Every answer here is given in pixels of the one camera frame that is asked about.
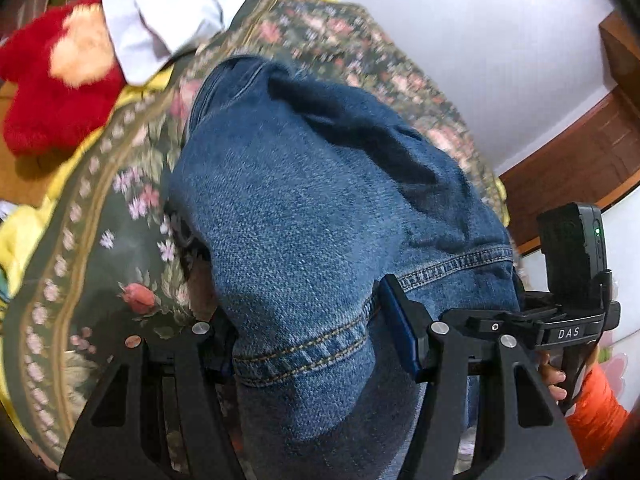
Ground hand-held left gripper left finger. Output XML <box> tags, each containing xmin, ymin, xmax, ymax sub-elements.
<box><xmin>56</xmin><ymin>309</ymin><xmax>247</xmax><ymax>480</ymax></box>

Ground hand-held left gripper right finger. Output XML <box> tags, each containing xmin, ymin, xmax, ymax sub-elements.
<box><xmin>377</xmin><ymin>273</ymin><xmax>587</xmax><ymax>480</ymax></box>

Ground blue denim jeans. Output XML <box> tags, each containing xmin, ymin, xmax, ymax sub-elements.
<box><xmin>167</xmin><ymin>55</ymin><xmax>526</xmax><ymax>480</ymax></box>

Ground person's right forearm orange sleeve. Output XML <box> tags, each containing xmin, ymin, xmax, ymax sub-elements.
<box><xmin>562</xmin><ymin>362</ymin><xmax>630</xmax><ymax>462</ymax></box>

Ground person's right hand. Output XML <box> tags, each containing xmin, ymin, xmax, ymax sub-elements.
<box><xmin>539</xmin><ymin>352</ymin><xmax>569</xmax><ymax>402</ymax></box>

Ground dark floral blanket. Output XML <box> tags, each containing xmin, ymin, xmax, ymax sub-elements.
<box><xmin>2</xmin><ymin>0</ymin><xmax>508</xmax><ymax>471</ymax></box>

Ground yellow cloth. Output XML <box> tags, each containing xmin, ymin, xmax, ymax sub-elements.
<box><xmin>0</xmin><ymin>60</ymin><xmax>176</xmax><ymax>291</ymax></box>

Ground red plush toy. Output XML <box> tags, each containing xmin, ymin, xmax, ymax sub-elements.
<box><xmin>0</xmin><ymin>0</ymin><xmax>128</xmax><ymax>157</ymax></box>

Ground white shirt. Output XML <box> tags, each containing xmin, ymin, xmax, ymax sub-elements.
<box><xmin>100</xmin><ymin>0</ymin><xmax>263</xmax><ymax>86</ymax></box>

